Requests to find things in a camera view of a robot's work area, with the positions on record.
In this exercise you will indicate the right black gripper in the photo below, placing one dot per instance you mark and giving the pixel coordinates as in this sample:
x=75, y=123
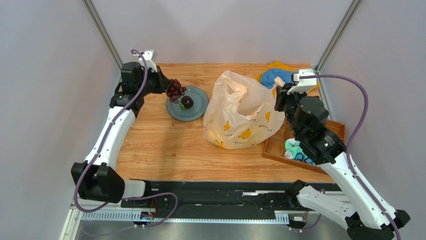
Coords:
x=281, y=99

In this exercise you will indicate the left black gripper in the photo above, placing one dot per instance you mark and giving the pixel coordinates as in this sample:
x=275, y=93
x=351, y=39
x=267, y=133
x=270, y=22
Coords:
x=162, y=84

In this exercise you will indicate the dark purple grapes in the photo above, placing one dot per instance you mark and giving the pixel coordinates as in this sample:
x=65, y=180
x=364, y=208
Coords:
x=175, y=91

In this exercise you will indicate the translucent plastic bag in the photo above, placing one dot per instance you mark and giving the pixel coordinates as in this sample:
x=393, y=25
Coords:
x=241, y=113

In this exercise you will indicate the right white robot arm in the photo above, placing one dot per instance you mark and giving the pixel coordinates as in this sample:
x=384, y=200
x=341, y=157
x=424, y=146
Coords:
x=366, y=216

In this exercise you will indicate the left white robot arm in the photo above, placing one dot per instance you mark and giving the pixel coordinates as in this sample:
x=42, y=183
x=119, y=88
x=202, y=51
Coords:
x=96, y=179

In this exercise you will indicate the blue bucket hat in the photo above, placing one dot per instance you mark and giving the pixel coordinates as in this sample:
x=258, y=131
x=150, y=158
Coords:
x=267, y=79

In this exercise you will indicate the grey-blue fruit plate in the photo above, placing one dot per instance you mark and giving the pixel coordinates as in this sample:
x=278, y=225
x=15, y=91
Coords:
x=200, y=100

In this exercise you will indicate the teal white rolled socks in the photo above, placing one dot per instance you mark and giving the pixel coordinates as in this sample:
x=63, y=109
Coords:
x=293, y=151

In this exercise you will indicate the brown wooden divided tray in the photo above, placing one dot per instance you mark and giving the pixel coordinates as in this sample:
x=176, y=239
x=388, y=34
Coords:
x=274, y=147

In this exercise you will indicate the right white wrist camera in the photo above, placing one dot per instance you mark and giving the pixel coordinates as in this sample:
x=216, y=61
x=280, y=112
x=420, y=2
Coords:
x=303, y=81

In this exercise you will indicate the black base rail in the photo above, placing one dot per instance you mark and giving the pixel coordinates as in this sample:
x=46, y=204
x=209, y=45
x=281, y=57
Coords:
x=228, y=202

